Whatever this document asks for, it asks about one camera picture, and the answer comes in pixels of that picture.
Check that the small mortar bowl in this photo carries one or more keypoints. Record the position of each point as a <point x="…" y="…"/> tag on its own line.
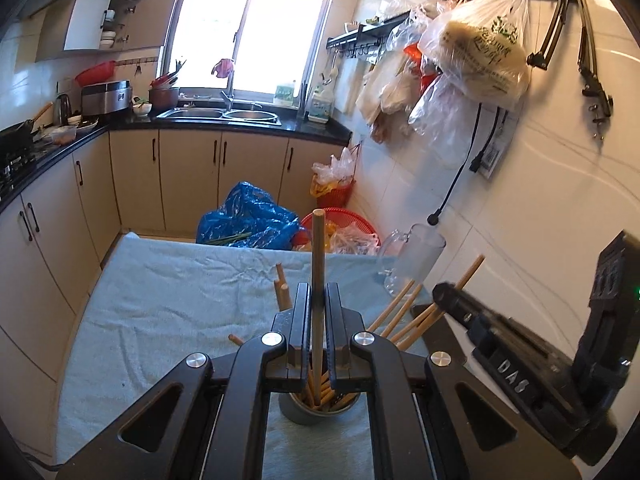
<point x="142" y="110"/>

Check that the black frying pan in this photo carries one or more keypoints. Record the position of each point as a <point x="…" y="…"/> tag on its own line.
<point x="17" y="135"/>

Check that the wooden chopstick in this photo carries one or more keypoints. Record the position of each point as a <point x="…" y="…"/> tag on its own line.
<point x="318" y="250"/>

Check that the bundle of chopsticks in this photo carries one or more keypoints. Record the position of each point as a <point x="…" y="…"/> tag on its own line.
<point x="285" y="297"/>

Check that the brown clay pot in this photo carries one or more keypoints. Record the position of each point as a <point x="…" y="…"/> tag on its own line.
<point x="164" y="99"/>

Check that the red colander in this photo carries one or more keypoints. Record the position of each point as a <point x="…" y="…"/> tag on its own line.
<point x="95" y="72"/>

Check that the small red basket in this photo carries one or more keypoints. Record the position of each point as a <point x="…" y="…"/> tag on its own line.
<point x="342" y="195"/>

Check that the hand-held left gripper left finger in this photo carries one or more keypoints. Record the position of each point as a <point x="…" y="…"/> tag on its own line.
<point x="301" y="320"/>

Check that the white wall socket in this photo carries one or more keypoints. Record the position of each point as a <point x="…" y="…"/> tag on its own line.
<point x="492" y="155"/>

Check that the large red basket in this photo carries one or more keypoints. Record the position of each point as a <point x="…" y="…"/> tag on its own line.
<point x="345" y="216"/>

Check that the white crumpled plastic bag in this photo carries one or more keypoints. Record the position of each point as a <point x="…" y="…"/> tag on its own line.
<point x="335" y="167"/>

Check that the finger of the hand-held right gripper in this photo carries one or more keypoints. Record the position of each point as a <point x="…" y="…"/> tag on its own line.
<point x="460" y="305"/>

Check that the gas stove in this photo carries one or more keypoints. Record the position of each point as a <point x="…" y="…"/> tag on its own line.
<point x="15" y="167"/>

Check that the blue plastic bag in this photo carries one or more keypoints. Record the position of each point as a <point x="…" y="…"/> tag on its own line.
<point x="245" y="215"/>

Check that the steel kettle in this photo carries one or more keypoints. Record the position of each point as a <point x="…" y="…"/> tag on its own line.
<point x="62" y="110"/>

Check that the pink cloth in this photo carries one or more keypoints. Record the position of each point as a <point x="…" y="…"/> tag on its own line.
<point x="223" y="67"/>

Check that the clear food container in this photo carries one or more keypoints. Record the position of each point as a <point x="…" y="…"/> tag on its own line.
<point x="64" y="134"/>

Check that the steel double sink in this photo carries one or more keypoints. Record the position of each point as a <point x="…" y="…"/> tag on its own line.
<point x="250" y="115"/>

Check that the beige base cabinets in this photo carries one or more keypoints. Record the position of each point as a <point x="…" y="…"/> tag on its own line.
<point x="190" y="170"/>

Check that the green box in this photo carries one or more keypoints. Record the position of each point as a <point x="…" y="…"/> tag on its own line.
<point x="284" y="95"/>

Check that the dish soap bottle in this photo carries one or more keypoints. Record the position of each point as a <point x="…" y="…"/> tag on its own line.
<point x="320" y="107"/>

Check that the open wall cabinet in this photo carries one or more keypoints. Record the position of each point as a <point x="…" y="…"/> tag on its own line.
<point x="150" y="25"/>

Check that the clear glass pitcher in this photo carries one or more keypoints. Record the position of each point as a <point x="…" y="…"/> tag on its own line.
<point x="420" y="255"/>

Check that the metal faucet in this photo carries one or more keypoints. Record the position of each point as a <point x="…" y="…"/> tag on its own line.
<point x="230" y="95"/>

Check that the black smartphone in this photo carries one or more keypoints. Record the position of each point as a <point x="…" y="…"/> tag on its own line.
<point x="450" y="347"/>

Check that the black wall shelf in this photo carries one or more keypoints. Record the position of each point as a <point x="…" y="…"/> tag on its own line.
<point x="360" y="37"/>

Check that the light blue towel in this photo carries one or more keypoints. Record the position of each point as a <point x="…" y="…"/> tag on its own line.
<point x="175" y="300"/>

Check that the silver rice cooker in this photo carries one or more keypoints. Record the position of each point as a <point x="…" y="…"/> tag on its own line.
<point x="106" y="99"/>

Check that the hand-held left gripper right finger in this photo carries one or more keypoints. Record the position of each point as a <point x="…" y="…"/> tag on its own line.
<point x="335" y="320"/>

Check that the black kitchen countertop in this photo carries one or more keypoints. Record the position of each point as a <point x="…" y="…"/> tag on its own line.
<point x="310" y="132"/>

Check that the dark metal utensil cup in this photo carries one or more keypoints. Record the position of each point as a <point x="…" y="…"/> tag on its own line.
<point x="300" y="416"/>

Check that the large printed plastic bag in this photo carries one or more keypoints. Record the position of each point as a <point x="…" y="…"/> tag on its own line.
<point x="480" y="55"/>

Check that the kitchen window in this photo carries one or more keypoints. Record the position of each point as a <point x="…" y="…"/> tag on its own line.
<point x="220" y="35"/>

